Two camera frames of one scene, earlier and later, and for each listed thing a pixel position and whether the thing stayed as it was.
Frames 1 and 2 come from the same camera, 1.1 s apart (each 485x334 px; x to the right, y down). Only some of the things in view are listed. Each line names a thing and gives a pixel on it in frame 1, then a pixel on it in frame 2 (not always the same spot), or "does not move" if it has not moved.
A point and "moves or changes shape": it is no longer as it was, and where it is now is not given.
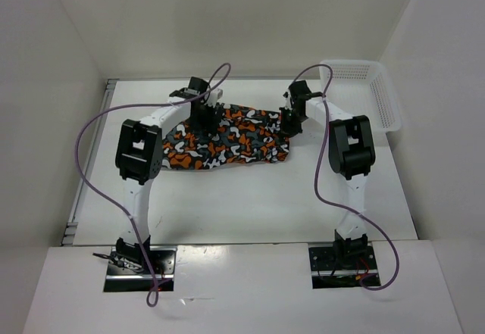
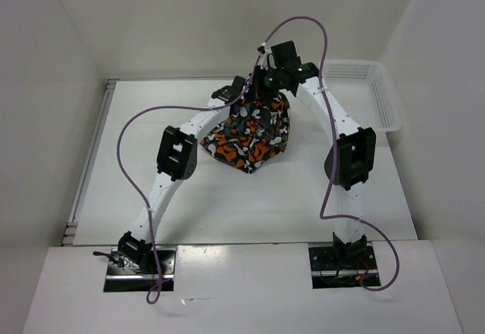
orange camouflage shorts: (244, 135) moves or changes shape
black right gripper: (287, 130) to (257, 85)
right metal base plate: (327, 273) does not move
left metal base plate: (163, 261) does not move
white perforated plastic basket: (361, 88) does not move
